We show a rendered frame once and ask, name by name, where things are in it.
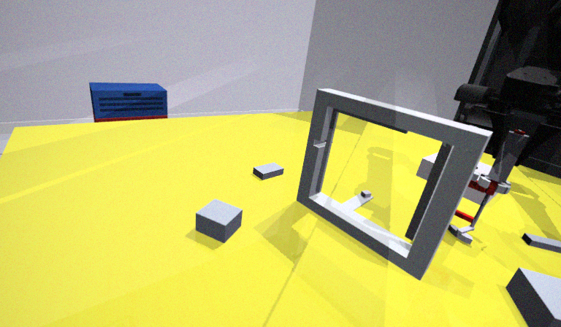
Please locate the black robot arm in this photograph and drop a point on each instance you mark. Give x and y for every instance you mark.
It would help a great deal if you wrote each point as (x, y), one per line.
(534, 87)

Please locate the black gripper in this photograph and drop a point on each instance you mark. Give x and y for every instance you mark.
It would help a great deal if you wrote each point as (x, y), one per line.
(499, 111)

